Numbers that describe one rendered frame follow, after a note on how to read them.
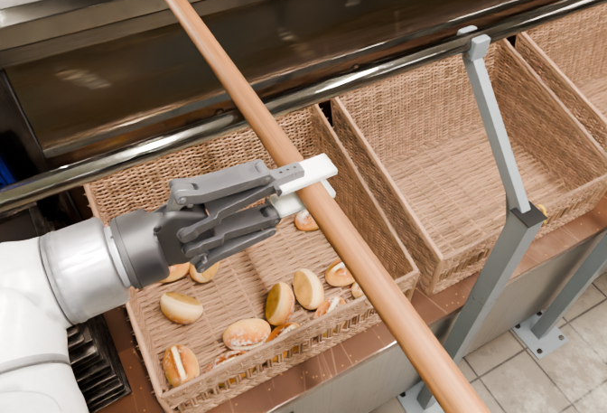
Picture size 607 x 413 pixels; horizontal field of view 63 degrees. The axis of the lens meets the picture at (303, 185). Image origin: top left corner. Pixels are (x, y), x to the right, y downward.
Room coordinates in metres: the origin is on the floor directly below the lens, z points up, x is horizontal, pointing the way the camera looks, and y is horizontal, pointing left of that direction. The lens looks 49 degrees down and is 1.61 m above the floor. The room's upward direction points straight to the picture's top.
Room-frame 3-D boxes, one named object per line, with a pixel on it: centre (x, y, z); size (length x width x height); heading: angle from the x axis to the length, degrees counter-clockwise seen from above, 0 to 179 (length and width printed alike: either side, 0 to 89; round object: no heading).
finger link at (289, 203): (0.36, 0.00, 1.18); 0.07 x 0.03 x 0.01; 118
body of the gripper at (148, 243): (0.29, 0.14, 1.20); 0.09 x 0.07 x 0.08; 117
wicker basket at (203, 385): (0.62, 0.11, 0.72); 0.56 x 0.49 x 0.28; 118
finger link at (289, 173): (0.35, 0.02, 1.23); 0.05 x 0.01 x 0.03; 117
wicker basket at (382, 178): (0.90, -0.42, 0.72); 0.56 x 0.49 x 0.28; 119
